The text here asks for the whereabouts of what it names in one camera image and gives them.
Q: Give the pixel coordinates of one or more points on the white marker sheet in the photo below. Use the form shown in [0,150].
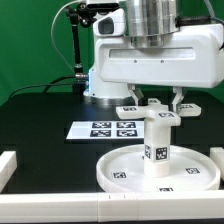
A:
[111,130]

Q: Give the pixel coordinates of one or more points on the white front fence rail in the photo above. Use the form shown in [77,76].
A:
[105,207]

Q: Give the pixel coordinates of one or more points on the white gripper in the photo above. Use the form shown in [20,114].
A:
[191,57]

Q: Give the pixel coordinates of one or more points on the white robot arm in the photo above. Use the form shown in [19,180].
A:
[145,42]

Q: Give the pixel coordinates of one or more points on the white round table top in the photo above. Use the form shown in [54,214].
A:
[122,170]

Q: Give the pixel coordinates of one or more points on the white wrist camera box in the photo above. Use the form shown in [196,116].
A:
[113,24]

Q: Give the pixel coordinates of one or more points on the overhead camera bar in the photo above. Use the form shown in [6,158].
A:
[99,6]

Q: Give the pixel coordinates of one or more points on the white cross-shaped table base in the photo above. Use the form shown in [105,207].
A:
[159,113]

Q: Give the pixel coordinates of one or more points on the white left fence block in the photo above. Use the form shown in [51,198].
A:
[8,165]

